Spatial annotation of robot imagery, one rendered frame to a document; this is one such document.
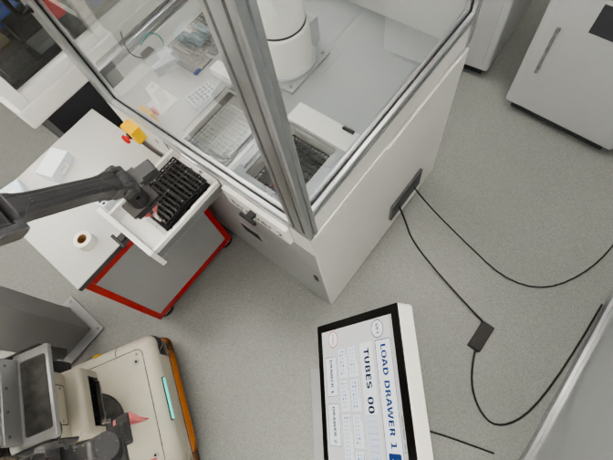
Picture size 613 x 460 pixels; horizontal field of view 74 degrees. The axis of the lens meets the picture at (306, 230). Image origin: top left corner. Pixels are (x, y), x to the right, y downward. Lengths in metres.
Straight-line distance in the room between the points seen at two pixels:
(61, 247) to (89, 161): 0.39
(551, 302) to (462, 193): 0.70
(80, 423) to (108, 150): 1.06
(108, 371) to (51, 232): 0.68
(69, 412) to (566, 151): 2.62
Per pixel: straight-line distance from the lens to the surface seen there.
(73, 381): 1.59
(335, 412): 1.09
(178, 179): 1.54
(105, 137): 2.00
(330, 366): 1.10
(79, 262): 1.76
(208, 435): 2.23
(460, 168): 2.51
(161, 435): 2.01
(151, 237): 1.55
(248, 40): 0.63
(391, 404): 0.94
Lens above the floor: 2.10
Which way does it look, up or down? 66 degrees down
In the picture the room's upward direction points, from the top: 18 degrees counter-clockwise
